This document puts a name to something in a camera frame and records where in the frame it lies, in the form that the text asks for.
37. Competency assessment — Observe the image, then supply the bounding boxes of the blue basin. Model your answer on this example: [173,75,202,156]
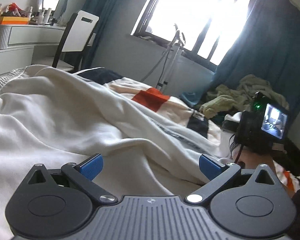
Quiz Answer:
[179,91,203,107]

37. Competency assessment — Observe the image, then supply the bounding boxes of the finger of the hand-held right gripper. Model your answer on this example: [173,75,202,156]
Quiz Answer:
[221,115,242,133]

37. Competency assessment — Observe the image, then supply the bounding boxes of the blue curtain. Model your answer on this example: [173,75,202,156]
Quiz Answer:
[214,0,300,120]
[82,0,130,70]

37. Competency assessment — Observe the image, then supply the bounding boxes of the metal floor stand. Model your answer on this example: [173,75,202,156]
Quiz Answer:
[144,23,188,90]

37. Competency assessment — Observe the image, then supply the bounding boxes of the cream printed fleece blanket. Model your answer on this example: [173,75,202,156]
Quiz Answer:
[199,74,289,119]

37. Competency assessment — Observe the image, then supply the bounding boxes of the red toy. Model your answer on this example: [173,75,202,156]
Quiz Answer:
[7,2,24,17]

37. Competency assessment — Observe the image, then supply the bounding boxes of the dark framed window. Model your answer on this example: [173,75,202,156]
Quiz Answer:
[131,0,255,67]

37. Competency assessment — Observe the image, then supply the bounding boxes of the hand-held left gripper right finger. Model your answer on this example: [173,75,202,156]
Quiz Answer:
[186,154,278,203]

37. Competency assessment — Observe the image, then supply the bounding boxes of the black sofa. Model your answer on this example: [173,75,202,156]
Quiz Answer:
[281,137,300,178]

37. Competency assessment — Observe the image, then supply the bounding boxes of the orange black white striped blanket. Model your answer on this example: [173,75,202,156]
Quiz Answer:
[79,67,300,195]

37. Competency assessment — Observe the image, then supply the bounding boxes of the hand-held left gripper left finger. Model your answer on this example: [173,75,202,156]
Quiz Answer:
[26,154,118,204]

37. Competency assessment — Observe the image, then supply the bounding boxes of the white dressing table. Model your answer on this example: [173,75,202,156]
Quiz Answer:
[0,22,67,78]

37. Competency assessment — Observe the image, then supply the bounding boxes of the orange box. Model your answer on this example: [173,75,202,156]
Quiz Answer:
[0,15,30,25]

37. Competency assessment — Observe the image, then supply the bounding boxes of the white sweatshirt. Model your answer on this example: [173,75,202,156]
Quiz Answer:
[0,64,230,233]

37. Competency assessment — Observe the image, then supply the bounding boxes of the group of cosmetic bottles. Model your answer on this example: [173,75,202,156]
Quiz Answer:
[27,6,65,26]

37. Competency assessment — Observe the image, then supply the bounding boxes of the white chair with black frame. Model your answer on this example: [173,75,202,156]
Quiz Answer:
[31,10,100,73]

